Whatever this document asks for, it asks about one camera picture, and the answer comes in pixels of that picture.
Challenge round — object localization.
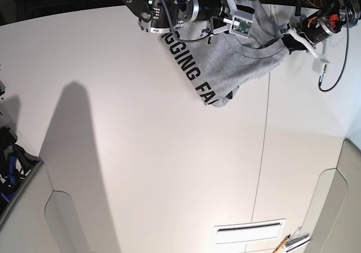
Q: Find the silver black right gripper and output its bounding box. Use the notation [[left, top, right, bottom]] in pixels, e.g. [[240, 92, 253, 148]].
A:
[[178, 0, 255, 35]]

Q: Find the wooden pencil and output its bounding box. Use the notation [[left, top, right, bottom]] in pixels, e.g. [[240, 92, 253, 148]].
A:
[[272, 235, 290, 253]]

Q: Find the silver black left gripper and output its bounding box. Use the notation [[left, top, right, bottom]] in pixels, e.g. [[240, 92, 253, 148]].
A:
[[275, 11, 349, 58]]

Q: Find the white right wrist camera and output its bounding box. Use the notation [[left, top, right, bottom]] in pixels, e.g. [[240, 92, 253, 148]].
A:
[[229, 11, 254, 38]]

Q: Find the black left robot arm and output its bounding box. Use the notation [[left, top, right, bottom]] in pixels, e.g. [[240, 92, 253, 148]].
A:
[[275, 0, 360, 60]]

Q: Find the silver binder clip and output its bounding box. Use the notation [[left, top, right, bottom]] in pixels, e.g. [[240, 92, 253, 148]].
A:
[[284, 227, 310, 252]]

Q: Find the black camera cable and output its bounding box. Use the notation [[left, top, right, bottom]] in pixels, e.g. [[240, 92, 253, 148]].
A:
[[318, 10, 351, 93]]

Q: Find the blue black tool pile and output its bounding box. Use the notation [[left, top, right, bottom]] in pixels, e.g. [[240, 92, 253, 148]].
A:
[[1, 126, 43, 208]]

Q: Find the grey T-shirt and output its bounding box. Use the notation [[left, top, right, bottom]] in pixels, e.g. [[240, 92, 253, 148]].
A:
[[159, 0, 289, 107]]

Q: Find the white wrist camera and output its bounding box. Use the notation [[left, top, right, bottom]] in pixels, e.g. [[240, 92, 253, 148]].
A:
[[229, 11, 254, 38], [311, 57, 331, 75]]

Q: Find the white table slot plate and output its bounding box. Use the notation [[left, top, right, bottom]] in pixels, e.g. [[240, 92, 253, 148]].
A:
[[214, 219, 286, 244]]

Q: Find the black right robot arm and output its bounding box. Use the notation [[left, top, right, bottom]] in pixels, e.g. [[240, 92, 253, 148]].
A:
[[122, 0, 257, 39]]

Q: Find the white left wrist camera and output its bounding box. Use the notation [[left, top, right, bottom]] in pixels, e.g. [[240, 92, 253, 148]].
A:
[[311, 57, 331, 75]]

